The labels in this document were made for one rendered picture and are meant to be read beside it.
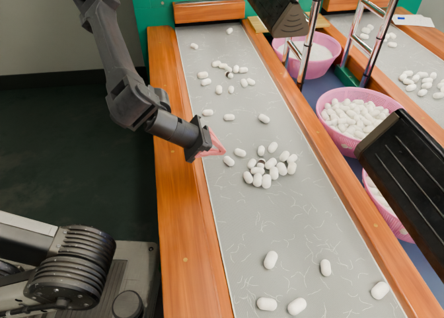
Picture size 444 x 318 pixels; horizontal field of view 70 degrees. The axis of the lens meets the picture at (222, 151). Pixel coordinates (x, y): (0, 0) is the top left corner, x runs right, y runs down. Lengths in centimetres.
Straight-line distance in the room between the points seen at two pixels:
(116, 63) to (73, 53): 190
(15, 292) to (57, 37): 203
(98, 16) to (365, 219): 76
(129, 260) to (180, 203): 34
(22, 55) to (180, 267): 228
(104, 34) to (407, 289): 80
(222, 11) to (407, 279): 116
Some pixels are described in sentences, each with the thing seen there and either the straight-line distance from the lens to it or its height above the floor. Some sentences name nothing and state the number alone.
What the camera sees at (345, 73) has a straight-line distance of 131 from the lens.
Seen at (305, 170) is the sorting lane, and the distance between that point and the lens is 83.
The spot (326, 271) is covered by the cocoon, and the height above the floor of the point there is 76.
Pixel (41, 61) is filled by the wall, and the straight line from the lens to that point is 269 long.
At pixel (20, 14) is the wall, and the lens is 257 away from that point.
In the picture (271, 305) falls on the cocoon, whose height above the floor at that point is 76.
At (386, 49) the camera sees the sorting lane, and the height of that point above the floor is 74.
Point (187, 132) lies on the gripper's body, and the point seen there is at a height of 90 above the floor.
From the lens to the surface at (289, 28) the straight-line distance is 72.
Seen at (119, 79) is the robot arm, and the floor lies 101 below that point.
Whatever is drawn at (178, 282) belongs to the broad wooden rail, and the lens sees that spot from 63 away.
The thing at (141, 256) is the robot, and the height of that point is 47.
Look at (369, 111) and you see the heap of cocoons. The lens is 109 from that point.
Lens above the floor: 134
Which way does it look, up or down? 45 degrees down
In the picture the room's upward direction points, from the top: straight up
